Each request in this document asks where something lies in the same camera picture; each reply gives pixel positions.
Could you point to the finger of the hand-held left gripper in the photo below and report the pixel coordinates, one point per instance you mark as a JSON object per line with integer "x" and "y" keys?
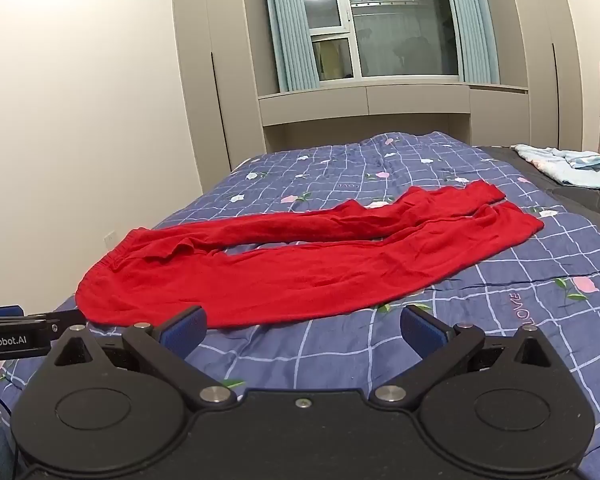
{"x": 0, "y": 311}
{"x": 65, "y": 316}

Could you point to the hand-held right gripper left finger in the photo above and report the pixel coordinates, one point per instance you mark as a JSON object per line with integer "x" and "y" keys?
{"x": 186, "y": 331}

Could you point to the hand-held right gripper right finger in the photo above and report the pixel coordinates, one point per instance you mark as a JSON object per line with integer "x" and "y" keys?
{"x": 416, "y": 331}

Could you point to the red pants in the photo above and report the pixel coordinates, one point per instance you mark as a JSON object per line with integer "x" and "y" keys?
{"x": 290, "y": 270}

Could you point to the blue checked floral quilt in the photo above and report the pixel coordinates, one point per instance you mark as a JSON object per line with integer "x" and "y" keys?
{"x": 405, "y": 355}

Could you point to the dark bed mattress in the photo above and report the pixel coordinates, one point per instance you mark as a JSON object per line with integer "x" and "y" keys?
{"x": 595, "y": 205}

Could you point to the light blue folded clothes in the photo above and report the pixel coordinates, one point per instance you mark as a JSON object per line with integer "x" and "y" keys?
{"x": 570, "y": 165}

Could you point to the beige window ledge cabinet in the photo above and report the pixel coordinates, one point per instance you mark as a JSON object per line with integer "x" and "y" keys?
{"x": 365, "y": 102}

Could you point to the light blue curtain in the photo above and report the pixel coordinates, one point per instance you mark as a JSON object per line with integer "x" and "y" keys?
{"x": 287, "y": 25}
{"x": 472, "y": 20}

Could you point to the window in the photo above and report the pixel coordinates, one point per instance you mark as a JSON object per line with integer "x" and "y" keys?
{"x": 385, "y": 15}

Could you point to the white wall socket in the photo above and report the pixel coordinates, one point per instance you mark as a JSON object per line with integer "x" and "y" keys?
{"x": 110, "y": 236}

